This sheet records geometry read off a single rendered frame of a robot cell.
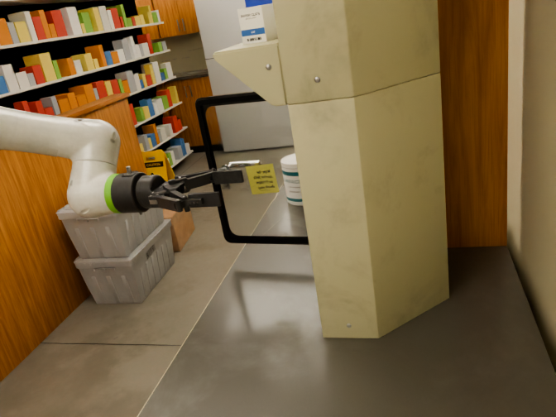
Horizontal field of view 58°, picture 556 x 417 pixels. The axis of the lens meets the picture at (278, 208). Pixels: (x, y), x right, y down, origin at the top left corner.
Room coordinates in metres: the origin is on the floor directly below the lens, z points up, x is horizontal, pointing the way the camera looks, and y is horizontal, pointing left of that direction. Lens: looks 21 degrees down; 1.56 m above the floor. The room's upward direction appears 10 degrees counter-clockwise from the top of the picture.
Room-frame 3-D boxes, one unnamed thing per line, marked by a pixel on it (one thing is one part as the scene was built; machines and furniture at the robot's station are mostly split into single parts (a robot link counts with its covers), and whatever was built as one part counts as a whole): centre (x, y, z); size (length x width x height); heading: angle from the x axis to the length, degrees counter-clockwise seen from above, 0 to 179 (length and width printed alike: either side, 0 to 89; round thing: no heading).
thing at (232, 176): (1.11, 0.10, 1.22); 0.07 x 0.01 x 0.03; 71
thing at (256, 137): (1.21, 0.02, 1.19); 0.30 x 0.01 x 0.40; 66
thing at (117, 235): (3.07, 1.02, 0.49); 0.60 x 0.42 x 0.33; 163
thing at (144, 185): (1.09, 0.25, 1.23); 0.09 x 0.08 x 0.07; 71
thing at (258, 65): (1.01, -0.04, 1.46); 0.32 x 0.11 x 0.10; 163
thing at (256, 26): (0.97, -0.02, 1.54); 0.05 x 0.05 x 0.06; 58
